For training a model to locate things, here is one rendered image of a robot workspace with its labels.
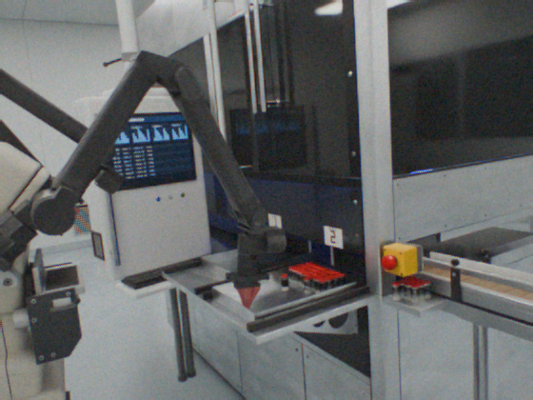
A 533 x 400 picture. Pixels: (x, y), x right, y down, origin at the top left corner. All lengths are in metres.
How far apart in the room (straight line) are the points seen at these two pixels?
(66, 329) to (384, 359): 0.86
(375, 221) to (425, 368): 0.53
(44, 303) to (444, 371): 1.21
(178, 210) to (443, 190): 1.14
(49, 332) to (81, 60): 5.68
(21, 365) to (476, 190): 1.36
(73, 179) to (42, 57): 5.64
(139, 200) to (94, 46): 4.90
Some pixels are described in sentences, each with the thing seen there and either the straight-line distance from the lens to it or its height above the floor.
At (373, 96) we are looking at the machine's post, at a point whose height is 1.43.
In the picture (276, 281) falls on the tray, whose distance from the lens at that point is 1.46.
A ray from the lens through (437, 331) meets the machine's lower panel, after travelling 1.56.
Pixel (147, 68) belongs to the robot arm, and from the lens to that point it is 0.98.
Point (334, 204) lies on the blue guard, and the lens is 1.38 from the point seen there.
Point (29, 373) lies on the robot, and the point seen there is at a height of 0.86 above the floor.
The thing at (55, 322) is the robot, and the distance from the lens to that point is 1.15.
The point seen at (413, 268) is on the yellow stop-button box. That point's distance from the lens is 1.25.
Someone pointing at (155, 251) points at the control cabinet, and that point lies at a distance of 2.01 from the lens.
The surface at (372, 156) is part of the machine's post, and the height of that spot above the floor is 1.27.
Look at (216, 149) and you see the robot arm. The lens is 1.05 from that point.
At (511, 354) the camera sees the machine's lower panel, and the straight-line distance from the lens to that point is 1.96.
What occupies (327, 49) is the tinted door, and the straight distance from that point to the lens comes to 1.39.
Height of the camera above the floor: 1.36
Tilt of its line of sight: 9 degrees down
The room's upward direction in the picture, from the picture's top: 5 degrees counter-clockwise
